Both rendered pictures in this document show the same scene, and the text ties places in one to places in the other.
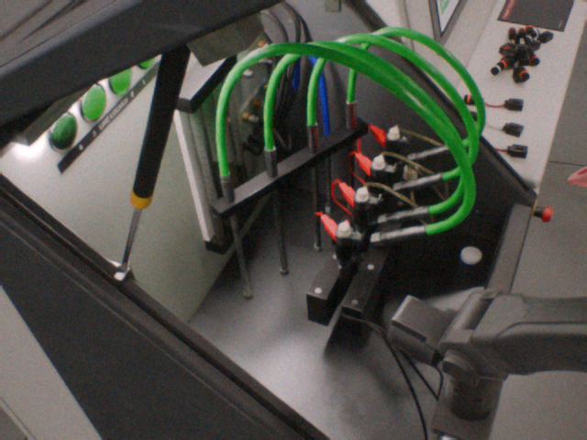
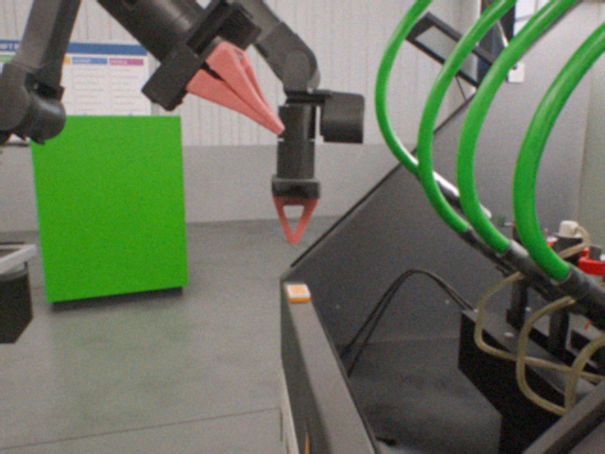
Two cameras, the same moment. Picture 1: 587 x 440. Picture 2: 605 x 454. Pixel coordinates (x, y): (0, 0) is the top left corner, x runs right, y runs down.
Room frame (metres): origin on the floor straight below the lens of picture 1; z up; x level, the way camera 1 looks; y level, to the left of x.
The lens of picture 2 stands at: (0.99, -0.64, 1.21)
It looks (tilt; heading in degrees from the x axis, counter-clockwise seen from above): 11 degrees down; 144
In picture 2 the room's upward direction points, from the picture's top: straight up
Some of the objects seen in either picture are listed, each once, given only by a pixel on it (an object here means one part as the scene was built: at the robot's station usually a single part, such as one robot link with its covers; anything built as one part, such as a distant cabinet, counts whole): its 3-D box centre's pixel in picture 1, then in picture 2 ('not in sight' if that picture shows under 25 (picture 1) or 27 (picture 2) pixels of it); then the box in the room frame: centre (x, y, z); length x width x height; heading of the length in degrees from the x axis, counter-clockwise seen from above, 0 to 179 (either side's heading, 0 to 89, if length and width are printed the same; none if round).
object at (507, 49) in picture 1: (523, 49); not in sight; (1.24, -0.57, 1.01); 0.23 x 0.11 x 0.06; 151
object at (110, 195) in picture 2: not in sight; (110, 204); (-3.01, 0.45, 0.65); 0.95 x 0.86 x 1.30; 79
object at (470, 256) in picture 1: (470, 256); not in sight; (0.79, -0.35, 0.84); 0.04 x 0.04 x 0.01
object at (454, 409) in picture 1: (470, 390); (295, 165); (0.35, -0.19, 1.15); 0.10 x 0.07 x 0.07; 150
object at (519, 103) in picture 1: (492, 101); not in sight; (1.08, -0.45, 0.99); 0.12 x 0.02 x 0.02; 71
